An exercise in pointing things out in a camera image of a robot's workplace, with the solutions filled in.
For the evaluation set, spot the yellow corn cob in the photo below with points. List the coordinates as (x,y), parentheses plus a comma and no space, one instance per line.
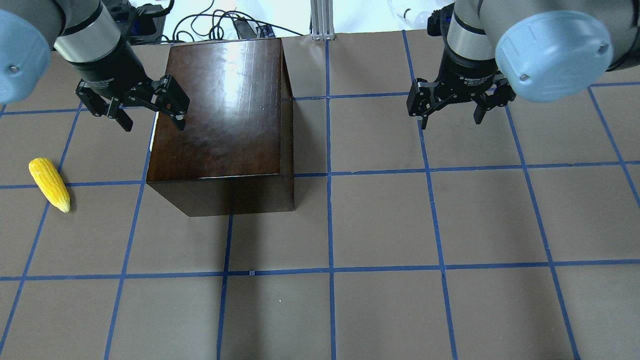
(47,178)

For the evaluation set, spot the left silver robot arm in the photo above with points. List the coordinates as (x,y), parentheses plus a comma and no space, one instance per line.
(84,33)

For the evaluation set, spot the dark wooden drawer cabinet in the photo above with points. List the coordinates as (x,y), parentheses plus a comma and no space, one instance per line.
(235,155)

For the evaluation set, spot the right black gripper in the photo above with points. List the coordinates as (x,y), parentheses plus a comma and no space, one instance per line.
(464,71)

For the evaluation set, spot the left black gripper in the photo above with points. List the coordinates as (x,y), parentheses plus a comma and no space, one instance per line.
(109,71)

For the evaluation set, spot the aluminium frame post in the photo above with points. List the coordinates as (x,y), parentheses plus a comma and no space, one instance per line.
(322,20)

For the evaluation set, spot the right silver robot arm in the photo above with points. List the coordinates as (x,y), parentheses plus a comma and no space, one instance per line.
(539,50)

